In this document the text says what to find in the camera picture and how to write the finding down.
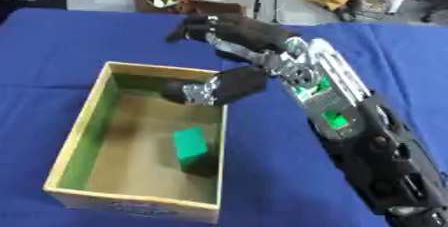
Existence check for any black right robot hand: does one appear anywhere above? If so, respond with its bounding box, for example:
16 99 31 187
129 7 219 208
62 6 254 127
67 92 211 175
159 12 310 107

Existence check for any tan cardboard box green inside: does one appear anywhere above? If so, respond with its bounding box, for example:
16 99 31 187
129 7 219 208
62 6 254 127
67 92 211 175
42 60 230 225

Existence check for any green rectangular block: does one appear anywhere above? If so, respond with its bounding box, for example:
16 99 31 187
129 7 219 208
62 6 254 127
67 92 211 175
171 126 214 173

